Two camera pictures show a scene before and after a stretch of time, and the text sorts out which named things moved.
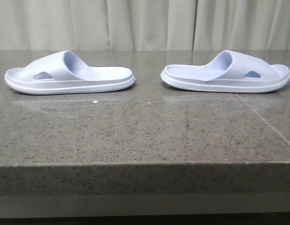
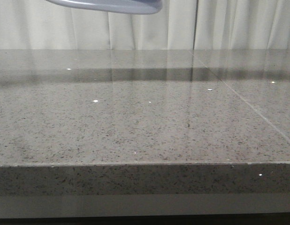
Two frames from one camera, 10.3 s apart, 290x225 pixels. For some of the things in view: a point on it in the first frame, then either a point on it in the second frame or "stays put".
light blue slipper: x=64 y=72 -> x=150 y=7
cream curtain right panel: x=244 y=25 stays put
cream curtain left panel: x=95 y=25 stays put
